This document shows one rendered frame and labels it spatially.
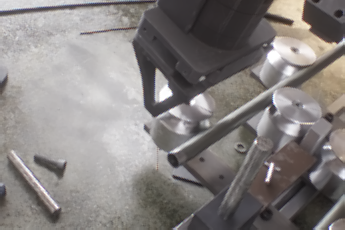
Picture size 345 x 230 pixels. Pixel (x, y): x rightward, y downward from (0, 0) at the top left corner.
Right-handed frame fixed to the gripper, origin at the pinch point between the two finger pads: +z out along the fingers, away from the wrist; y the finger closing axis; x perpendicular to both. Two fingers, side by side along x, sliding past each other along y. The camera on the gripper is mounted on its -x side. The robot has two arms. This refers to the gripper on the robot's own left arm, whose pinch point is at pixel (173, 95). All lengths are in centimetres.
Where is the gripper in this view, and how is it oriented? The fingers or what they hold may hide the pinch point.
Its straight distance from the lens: 42.8
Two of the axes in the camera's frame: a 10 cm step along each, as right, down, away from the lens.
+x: 6.4, 7.1, -2.8
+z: -3.5, 6.0, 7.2
